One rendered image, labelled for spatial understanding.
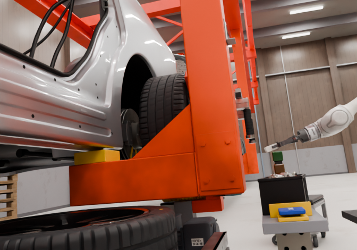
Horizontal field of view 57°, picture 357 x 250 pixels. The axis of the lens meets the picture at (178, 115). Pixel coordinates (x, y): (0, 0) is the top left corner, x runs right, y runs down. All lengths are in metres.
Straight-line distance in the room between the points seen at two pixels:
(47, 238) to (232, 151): 0.68
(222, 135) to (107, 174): 0.47
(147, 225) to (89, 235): 0.15
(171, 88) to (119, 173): 0.56
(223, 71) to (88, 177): 0.66
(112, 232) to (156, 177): 0.49
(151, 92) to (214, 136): 0.59
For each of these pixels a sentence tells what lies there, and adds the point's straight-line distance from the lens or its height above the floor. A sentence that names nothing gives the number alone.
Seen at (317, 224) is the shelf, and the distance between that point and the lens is 0.99.
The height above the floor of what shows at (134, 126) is 0.90.
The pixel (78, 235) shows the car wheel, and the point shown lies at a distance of 0.76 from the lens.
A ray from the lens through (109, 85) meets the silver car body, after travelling 1.48.
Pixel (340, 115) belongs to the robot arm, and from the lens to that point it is 1.72.
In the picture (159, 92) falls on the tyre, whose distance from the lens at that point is 1.65.
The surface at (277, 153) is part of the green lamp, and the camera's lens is 1.36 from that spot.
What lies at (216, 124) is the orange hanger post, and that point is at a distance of 1.19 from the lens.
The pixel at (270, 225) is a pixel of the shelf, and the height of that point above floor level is 0.44.
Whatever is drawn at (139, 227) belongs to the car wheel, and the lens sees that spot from 0.82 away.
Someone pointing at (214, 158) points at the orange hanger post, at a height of 0.65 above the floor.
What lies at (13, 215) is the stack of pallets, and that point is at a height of 0.18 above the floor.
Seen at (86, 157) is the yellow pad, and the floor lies 0.70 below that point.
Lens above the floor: 0.60
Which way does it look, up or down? 10 degrees up
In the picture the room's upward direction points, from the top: 5 degrees counter-clockwise
